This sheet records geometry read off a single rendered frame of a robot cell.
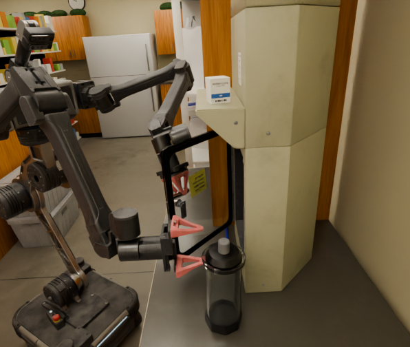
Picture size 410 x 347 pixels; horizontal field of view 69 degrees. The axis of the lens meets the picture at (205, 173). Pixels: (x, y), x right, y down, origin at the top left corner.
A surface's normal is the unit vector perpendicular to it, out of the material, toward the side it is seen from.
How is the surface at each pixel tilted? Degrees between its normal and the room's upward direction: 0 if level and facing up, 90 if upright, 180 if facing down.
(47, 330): 0
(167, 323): 0
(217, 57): 90
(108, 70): 90
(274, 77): 90
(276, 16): 90
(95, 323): 0
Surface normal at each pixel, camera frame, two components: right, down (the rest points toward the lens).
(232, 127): 0.01, 0.41
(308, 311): -0.06, -0.91
